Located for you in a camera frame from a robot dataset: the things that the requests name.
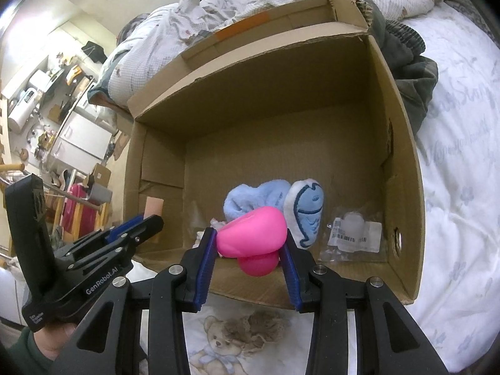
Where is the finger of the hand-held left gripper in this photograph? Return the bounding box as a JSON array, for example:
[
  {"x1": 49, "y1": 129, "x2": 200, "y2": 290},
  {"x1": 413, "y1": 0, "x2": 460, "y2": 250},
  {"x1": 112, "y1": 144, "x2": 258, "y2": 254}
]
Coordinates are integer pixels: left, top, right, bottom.
[
  {"x1": 103, "y1": 214, "x2": 147, "y2": 242},
  {"x1": 112, "y1": 215, "x2": 165, "y2": 257}
]

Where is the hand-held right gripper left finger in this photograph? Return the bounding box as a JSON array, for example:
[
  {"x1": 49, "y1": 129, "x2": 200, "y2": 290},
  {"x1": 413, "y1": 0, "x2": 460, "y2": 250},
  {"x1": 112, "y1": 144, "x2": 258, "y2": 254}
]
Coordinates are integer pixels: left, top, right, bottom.
[{"x1": 51, "y1": 227, "x2": 218, "y2": 375}]

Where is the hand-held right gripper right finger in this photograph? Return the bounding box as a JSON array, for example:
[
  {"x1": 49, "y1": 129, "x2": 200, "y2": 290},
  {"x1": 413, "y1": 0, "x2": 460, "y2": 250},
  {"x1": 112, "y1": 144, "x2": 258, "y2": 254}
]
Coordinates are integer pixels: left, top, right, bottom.
[{"x1": 278, "y1": 236, "x2": 451, "y2": 375}]

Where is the peach soft tube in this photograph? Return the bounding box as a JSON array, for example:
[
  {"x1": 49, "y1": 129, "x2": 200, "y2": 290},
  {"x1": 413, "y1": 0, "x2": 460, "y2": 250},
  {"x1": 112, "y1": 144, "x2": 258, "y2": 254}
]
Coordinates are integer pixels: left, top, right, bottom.
[{"x1": 145, "y1": 197, "x2": 163, "y2": 219}]

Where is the pink heart soft toy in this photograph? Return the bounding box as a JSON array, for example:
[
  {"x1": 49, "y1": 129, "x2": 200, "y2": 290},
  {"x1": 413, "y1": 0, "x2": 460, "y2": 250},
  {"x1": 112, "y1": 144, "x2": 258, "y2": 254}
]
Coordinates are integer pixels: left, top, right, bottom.
[{"x1": 216, "y1": 206, "x2": 290, "y2": 278}]

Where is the white fish plush toy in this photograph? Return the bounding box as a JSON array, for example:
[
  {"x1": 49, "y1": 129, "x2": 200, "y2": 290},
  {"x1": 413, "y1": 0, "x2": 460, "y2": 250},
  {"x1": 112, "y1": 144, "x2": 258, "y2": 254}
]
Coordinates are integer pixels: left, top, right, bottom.
[{"x1": 282, "y1": 179, "x2": 325, "y2": 250}]

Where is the clear plastic packet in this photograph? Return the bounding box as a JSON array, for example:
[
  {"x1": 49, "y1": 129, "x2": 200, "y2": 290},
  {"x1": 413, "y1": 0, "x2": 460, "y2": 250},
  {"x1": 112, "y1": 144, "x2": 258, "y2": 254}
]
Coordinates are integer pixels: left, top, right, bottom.
[{"x1": 318, "y1": 209, "x2": 385, "y2": 262}]

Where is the brown cardboard box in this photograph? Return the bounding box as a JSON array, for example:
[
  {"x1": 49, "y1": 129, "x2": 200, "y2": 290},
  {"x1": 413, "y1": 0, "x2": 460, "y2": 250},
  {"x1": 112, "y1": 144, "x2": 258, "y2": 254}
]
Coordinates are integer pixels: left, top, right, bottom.
[{"x1": 123, "y1": 0, "x2": 426, "y2": 309}]

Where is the person's left forearm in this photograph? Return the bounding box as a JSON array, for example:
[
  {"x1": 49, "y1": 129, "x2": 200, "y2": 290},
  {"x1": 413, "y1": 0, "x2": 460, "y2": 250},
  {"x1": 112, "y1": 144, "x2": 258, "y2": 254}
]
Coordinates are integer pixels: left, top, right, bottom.
[{"x1": 0, "y1": 326, "x2": 53, "y2": 375}]

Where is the person's left hand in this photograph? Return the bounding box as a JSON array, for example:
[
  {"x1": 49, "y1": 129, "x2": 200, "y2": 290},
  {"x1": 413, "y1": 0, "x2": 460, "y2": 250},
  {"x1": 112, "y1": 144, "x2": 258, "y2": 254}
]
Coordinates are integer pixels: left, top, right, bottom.
[{"x1": 34, "y1": 318, "x2": 84, "y2": 365}]

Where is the pink plastic bin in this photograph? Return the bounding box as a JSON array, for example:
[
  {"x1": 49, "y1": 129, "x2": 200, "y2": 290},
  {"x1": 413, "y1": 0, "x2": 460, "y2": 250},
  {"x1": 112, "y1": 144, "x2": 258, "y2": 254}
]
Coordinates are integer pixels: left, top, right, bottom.
[{"x1": 60, "y1": 183, "x2": 102, "y2": 239}]

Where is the small cardboard box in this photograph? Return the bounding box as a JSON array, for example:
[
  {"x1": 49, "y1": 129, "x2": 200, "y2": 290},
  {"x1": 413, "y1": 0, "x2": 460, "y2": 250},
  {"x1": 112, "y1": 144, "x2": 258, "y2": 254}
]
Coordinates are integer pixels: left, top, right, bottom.
[{"x1": 90, "y1": 164, "x2": 112, "y2": 188}]

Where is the white cabinet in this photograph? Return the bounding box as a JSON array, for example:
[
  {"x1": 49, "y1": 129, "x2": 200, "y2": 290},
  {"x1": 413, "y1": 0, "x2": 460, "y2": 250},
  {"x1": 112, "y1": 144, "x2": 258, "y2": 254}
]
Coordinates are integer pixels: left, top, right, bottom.
[{"x1": 51, "y1": 113, "x2": 112, "y2": 165}]

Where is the white kitchen appliance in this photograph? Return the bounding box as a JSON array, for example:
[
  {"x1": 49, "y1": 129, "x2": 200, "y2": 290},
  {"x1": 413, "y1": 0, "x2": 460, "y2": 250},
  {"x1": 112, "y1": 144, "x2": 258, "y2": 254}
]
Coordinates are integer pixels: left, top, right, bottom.
[{"x1": 8, "y1": 90, "x2": 40, "y2": 131}]

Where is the black hanging garment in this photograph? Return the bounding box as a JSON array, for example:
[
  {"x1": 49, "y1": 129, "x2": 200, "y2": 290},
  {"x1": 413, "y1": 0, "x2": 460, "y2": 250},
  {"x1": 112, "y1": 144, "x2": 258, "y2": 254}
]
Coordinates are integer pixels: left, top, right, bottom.
[{"x1": 82, "y1": 45, "x2": 106, "y2": 65}]

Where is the white patterned quilt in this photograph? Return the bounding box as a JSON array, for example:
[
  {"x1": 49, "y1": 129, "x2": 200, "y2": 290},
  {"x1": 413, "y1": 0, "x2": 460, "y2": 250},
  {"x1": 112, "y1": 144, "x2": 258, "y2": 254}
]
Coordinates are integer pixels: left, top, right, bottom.
[{"x1": 97, "y1": 0, "x2": 446, "y2": 102}]

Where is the dark grey jacket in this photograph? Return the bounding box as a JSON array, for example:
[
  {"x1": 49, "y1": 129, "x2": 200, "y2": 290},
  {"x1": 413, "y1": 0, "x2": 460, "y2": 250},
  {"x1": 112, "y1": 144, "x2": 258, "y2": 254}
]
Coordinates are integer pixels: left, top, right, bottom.
[{"x1": 324, "y1": 0, "x2": 438, "y2": 133}]

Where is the wooden bed frame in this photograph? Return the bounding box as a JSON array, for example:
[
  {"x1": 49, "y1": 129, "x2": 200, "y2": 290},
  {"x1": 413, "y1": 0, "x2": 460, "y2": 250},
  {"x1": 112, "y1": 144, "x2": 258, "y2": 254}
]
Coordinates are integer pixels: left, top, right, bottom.
[{"x1": 113, "y1": 105, "x2": 133, "y2": 161}]

